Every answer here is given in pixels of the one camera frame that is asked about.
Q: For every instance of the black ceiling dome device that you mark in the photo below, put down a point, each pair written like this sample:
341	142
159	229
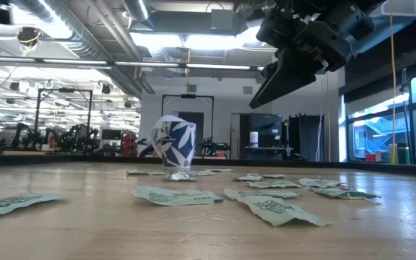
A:
29	35

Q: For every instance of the black tall panel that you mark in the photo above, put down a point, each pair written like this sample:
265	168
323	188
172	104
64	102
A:
307	137

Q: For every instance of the silvery sweetener packet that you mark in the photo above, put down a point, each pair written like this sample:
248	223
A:
180	176

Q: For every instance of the silver ventilation duct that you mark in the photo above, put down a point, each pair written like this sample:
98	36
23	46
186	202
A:
85	32

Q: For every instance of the small white box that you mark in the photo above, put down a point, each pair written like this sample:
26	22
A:
378	156

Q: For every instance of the black background robot arms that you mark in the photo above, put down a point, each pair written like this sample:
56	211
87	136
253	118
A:
22	135

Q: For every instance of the small black background robot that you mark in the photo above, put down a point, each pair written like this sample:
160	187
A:
211	146

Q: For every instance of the black aluminium table frame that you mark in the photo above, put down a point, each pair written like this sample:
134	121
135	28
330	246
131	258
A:
85	159

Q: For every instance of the light green cup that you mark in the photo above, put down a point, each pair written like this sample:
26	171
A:
392	157

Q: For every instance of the white wipes canister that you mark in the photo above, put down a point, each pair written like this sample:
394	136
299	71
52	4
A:
254	139

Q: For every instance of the grey ceiling box unit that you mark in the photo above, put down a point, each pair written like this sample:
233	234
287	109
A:
222	20

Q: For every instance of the long ceiling light bar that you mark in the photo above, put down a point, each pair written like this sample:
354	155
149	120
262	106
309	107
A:
215	66

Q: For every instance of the black cabinet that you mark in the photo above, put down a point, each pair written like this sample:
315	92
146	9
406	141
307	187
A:
265	126

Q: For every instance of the black metal frame rig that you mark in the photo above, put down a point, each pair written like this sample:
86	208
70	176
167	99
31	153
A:
188	96
63	90

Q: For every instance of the blue white leaf mug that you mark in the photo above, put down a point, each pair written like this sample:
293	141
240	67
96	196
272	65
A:
179	144

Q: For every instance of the small red box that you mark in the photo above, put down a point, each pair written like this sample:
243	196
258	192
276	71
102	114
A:
370	157

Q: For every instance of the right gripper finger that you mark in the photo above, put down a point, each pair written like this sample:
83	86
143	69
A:
284	79

